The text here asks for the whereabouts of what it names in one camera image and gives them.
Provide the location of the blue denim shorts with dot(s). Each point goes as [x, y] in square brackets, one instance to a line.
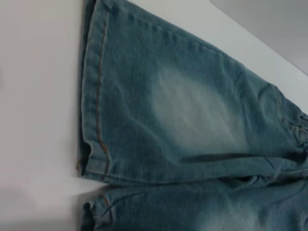
[183, 115]

